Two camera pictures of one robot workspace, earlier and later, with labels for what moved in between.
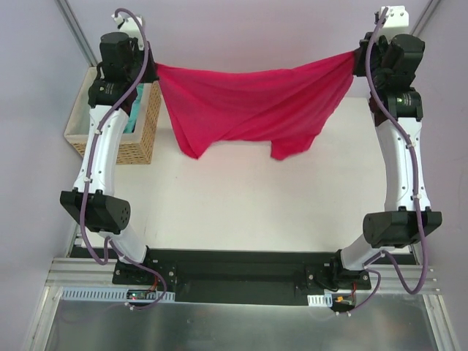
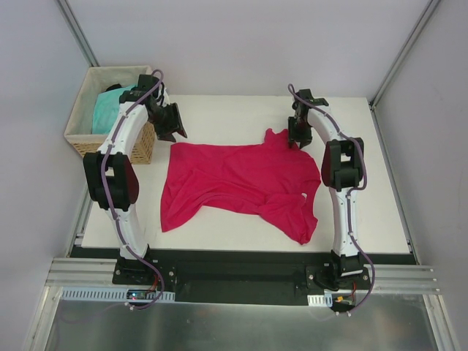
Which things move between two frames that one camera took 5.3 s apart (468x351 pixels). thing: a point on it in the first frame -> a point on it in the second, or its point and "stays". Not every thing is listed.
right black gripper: (362, 63) -> (299, 129)
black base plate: (243, 276) stays
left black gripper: (147, 72) -> (170, 119)
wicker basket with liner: (136, 148) stays
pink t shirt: (294, 106) -> (269, 180)
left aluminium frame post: (77, 31) stays
